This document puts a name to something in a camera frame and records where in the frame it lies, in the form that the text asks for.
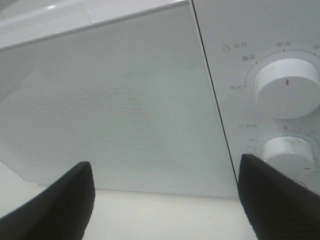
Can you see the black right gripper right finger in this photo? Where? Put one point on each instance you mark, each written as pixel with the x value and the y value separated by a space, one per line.
pixel 276 207

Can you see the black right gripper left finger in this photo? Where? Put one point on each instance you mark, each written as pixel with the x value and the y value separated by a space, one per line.
pixel 60 212

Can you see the white microwave oven body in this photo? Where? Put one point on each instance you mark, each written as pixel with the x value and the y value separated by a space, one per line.
pixel 237 37

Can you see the white timer knob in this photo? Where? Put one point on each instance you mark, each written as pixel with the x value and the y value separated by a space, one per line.
pixel 289 155

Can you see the round white door button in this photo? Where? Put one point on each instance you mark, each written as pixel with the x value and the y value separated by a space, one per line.
pixel 301 183

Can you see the white upper power knob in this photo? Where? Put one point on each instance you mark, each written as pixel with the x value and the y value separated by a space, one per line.
pixel 287 88

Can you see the white microwave door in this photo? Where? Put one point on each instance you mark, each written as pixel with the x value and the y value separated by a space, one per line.
pixel 131 96

